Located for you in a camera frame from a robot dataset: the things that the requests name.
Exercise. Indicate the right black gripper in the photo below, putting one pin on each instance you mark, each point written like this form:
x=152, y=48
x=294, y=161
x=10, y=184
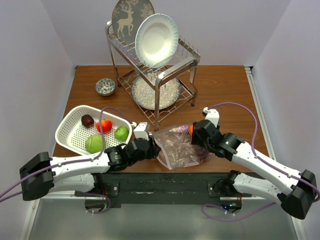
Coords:
x=194, y=138

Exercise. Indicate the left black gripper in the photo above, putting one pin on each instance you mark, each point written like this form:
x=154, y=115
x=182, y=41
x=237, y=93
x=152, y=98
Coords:
x=154, y=150

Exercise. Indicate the small green fake vegetable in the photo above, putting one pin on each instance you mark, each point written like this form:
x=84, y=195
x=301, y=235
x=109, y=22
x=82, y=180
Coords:
x=121, y=133

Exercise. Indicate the clear zip top bag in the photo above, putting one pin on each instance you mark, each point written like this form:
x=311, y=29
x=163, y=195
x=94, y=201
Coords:
x=177, y=150

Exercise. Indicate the orange fake tomato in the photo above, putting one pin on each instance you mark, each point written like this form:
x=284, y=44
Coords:
x=106, y=126

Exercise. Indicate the green fake cabbage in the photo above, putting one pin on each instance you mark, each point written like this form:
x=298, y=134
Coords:
x=94, y=143

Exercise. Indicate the dark red fake fruit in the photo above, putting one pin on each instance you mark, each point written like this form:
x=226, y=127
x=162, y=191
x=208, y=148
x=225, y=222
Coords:
x=87, y=121

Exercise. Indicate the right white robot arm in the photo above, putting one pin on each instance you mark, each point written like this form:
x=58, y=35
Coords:
x=293, y=190

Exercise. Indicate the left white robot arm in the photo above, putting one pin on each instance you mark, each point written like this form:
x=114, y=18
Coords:
x=43, y=173

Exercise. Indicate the fake orange fruit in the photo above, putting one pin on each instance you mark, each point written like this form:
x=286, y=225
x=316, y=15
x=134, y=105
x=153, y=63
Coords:
x=190, y=130

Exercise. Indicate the purple fake eggplant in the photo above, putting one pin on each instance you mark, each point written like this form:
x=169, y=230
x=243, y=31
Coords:
x=182, y=128

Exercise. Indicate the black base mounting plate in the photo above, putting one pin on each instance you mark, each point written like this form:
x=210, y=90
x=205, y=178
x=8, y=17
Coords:
x=164, y=188

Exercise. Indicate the speckled plate lower shelf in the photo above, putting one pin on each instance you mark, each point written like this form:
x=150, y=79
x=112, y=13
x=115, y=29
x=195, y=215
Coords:
x=144, y=95

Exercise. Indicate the steel dish rack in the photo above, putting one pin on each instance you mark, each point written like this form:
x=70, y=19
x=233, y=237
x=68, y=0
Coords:
x=182, y=66

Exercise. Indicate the white perforated plastic basket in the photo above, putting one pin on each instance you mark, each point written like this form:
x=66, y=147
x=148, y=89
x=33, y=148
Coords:
x=72, y=135

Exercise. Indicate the small patterned bowl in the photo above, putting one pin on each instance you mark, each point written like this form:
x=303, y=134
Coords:
x=105, y=87

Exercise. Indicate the white fluted plate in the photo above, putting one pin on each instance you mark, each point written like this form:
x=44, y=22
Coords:
x=156, y=40

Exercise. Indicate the grey deer plate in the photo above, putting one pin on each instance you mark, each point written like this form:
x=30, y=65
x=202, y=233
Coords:
x=127, y=17

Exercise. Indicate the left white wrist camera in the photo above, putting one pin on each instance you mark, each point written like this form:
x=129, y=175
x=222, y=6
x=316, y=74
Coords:
x=141, y=131

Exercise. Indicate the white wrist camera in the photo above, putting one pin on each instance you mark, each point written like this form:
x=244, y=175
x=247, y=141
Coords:
x=141, y=131
x=211, y=115

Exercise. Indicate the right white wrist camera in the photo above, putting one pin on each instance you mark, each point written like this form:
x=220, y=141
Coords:
x=211, y=115

